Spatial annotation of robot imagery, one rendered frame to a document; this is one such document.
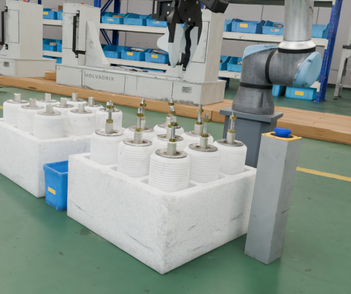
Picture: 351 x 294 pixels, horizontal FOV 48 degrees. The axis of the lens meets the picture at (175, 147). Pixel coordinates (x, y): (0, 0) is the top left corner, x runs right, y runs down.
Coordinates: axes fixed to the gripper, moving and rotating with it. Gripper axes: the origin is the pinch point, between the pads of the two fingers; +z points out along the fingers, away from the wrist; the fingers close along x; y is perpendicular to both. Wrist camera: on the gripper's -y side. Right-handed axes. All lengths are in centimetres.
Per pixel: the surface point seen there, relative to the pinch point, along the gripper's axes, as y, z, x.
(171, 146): 0.1, 19.1, 1.1
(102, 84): 219, 32, -141
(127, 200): 6.2, 33.0, 7.9
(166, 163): -1.8, 22.1, 4.2
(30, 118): 63, 24, 3
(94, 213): 18.7, 40.8, 8.0
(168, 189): -2.5, 28.2, 3.6
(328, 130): 38, 40, -188
